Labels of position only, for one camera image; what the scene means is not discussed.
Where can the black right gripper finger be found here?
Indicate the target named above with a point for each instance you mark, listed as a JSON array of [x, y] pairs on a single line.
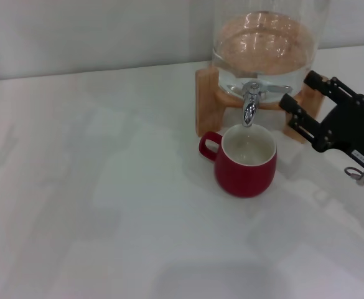
[[306, 124], [334, 88]]

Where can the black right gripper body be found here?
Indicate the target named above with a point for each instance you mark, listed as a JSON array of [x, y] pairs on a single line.
[[352, 130]]

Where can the chrome faucet tap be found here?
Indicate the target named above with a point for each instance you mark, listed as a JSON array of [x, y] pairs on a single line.
[[249, 109]]

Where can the red ceramic cup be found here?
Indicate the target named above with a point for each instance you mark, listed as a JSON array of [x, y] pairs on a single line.
[[247, 180]]

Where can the glass water dispenser jar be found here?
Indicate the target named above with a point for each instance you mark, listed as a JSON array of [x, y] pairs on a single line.
[[262, 46]]

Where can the wooden dispenser stand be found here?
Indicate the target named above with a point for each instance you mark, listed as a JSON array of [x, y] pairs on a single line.
[[205, 102]]

